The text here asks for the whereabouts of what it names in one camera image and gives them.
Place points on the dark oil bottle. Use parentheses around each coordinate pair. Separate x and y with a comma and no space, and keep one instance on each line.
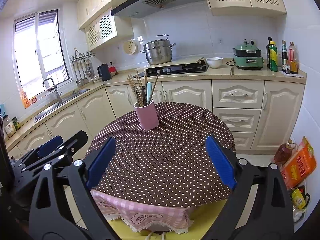
(268,52)

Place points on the stainless steel steamer pot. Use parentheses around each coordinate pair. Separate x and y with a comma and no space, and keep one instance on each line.
(158,51)

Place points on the pink utensil holder cup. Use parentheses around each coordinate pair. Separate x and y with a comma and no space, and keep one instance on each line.
(147,116)

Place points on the soy sauce bottle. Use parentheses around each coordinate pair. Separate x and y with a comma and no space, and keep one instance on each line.
(284,56)

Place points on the black gas stove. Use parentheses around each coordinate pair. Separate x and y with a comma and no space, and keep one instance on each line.
(198,67)

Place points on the green electric cooker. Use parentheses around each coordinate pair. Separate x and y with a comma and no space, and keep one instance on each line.
(247,56)

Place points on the wooden chopstick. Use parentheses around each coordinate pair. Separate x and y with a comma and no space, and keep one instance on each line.
(133,87)
(136,89)
(139,83)
(145,79)
(133,91)
(153,87)

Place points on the kitchen faucet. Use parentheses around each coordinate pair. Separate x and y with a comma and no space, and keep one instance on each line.
(54,87)

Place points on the stainless steel sink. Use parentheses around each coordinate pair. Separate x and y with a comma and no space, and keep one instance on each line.
(58,104)

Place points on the black plastic spork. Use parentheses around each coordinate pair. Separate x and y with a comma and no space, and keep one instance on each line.
(143,95)

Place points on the brown polka dot tablecloth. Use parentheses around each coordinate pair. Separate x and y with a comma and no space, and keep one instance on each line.
(166,166)

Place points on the upper left lattice cabinet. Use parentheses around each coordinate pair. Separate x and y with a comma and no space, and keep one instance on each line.
(106,29)

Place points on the black electric kettle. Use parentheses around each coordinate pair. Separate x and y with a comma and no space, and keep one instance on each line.
(103,72)

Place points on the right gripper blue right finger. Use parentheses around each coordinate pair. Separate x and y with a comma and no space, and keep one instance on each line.
(220,161)

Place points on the orange rice bag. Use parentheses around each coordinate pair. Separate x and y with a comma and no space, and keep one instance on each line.
(301,164)

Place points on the green bottle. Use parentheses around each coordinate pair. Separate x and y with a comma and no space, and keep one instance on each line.
(273,56)

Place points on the window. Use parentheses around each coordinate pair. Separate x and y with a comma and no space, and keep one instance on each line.
(38,53)

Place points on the round perforated steamer plate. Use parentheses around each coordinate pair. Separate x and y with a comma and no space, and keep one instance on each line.
(130,47)

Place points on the jar with white lid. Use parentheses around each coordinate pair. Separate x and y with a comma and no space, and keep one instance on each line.
(9,126)

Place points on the red label sauce bottle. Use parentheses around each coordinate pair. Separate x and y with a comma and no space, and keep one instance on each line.
(293,59)

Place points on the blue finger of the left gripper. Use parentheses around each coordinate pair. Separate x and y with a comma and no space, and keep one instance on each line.
(49,146)
(72,144)

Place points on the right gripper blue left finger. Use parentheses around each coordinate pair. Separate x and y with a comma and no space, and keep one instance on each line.
(98,161)

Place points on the cooking oil jug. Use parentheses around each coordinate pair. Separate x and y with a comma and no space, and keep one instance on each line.
(284,153)

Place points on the hanging utensil rack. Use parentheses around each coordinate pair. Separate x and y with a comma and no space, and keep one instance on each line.
(82,67)

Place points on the white ceramic bowl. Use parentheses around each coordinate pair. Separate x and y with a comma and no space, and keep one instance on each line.
(214,62)

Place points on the pink checked undercloth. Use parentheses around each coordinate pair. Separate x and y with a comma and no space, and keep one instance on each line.
(140,216)

